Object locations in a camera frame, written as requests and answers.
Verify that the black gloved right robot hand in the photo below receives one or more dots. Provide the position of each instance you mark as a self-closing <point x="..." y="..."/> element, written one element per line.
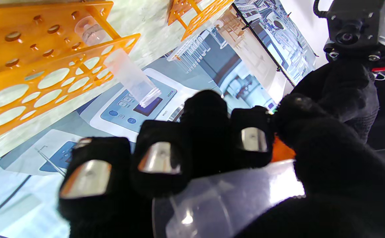
<point x="328" y="185"/>

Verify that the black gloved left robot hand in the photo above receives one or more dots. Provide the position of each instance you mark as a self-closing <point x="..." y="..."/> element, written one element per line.
<point x="348" y="92"/>

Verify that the clear plastic test tube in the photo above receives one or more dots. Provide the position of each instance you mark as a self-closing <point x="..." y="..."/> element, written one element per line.
<point x="232" y="198"/>
<point x="129" y="76"/>

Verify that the orange test tube rack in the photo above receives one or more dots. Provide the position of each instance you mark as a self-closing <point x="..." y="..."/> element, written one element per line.
<point x="14" y="62"/>
<point x="192" y="16"/>

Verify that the printed laboratory backdrop poster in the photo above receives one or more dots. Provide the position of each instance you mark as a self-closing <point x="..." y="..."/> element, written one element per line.
<point x="106" y="112"/>

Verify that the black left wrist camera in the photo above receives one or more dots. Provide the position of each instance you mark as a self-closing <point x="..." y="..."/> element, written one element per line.
<point x="351" y="33"/>

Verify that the black backdrop frame pole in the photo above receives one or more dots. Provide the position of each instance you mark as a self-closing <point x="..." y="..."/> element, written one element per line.
<point x="278" y="68"/>

